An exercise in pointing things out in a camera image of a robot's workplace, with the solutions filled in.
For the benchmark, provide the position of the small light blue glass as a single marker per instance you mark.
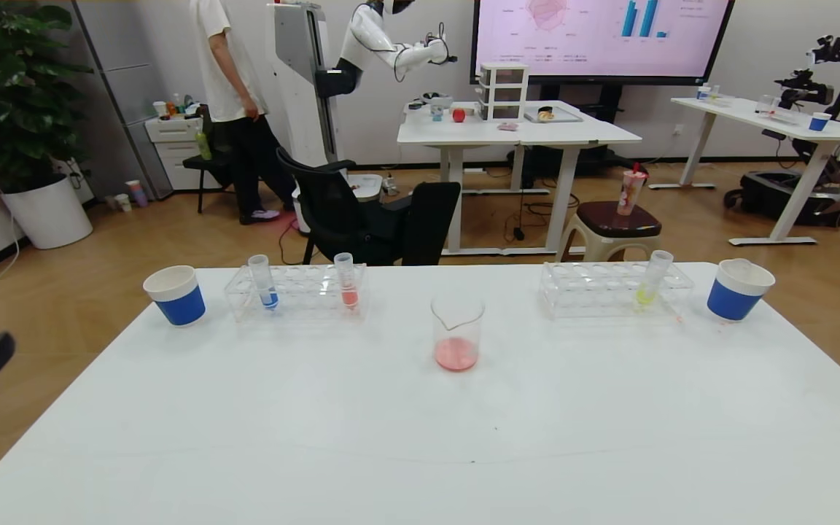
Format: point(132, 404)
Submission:
point(437, 111)

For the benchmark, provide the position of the green potted plant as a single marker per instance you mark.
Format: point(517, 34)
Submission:
point(4, 87)

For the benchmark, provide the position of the white drawer cabinet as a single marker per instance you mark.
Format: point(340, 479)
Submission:
point(172, 146)

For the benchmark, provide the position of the brown top stool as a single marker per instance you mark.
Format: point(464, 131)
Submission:
point(620, 219)

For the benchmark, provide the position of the white double desk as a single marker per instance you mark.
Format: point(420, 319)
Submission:
point(522, 131)

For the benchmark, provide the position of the grey tray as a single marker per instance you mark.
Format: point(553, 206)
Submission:
point(555, 114)

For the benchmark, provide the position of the drink cup with red straw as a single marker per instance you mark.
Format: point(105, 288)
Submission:
point(631, 191)

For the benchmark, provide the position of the black swivel chair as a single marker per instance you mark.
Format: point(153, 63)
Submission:
point(431, 219)

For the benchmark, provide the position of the clear glass beaker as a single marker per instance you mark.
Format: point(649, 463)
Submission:
point(456, 343)

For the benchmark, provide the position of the clear drawer organizer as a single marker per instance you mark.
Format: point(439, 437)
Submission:
point(504, 87)

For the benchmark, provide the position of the grey metal locker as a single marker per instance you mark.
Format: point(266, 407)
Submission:
point(128, 73)

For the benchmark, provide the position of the white power strip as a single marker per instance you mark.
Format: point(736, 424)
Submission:
point(389, 184)

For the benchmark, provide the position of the black robot arm on stand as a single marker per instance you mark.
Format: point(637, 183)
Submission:
point(806, 89)

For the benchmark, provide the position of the small pink item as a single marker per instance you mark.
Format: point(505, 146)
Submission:
point(509, 125)

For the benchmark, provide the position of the clear acrylic test tube rack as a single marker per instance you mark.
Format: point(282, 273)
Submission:
point(303, 292)
point(595, 292)

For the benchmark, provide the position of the yellow pigment test tube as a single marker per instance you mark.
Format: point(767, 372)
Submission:
point(650, 288)

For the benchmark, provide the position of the white plant pot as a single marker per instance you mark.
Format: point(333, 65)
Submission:
point(48, 215)

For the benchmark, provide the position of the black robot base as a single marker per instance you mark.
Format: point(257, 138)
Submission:
point(784, 198)

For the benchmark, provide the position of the green bottle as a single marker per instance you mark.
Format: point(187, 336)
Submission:
point(203, 144)

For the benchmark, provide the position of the blue cup with white rim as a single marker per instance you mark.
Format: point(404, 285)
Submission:
point(178, 305)
point(819, 122)
point(733, 299)

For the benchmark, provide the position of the purple tumbler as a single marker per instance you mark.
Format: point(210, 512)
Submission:
point(135, 193)

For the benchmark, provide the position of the small white cup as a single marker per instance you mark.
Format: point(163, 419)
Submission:
point(122, 202)

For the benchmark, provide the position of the red apple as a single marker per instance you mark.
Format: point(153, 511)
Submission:
point(459, 114)

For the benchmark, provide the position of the white humanoid robot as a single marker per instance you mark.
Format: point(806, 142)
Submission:
point(303, 73)

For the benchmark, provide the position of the white bowl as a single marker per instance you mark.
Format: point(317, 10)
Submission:
point(437, 98)

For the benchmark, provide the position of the small black chair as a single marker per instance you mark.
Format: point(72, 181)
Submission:
point(205, 166)

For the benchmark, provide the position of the white single desk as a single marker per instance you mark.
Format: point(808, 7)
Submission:
point(792, 125)

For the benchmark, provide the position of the large wall display screen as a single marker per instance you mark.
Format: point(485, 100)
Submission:
point(602, 36)

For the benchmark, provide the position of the person in white shirt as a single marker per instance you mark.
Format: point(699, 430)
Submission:
point(227, 73)

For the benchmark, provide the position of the blue pigment test tube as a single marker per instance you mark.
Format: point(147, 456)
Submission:
point(266, 289)

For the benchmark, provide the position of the black mesh office chair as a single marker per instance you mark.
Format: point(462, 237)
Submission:
point(332, 211)

